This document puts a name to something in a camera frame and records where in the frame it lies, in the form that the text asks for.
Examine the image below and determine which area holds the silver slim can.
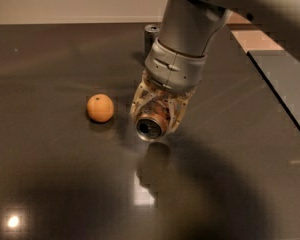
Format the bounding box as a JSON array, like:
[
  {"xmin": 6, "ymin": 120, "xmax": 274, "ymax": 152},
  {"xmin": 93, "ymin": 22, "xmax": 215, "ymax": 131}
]
[{"xmin": 144, "ymin": 24, "xmax": 160, "ymax": 57}]

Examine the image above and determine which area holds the orange soda can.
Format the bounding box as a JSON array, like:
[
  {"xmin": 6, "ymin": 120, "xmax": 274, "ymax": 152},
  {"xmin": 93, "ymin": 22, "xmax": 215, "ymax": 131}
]
[{"xmin": 133, "ymin": 93, "xmax": 165, "ymax": 142}]

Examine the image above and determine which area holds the orange fruit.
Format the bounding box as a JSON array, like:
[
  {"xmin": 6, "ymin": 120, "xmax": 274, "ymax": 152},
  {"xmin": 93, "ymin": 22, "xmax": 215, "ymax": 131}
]
[{"xmin": 86, "ymin": 94, "xmax": 114, "ymax": 123}]

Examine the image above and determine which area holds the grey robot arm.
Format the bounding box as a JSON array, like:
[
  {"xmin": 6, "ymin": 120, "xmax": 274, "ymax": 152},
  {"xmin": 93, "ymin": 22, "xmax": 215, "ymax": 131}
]
[{"xmin": 130, "ymin": 0, "xmax": 300, "ymax": 141}]

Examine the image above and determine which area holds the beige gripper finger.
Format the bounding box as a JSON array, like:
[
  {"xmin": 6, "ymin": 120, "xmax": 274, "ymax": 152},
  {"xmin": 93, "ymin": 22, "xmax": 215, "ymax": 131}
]
[
  {"xmin": 162, "ymin": 88, "xmax": 196, "ymax": 134},
  {"xmin": 130, "ymin": 71, "xmax": 156, "ymax": 121}
]

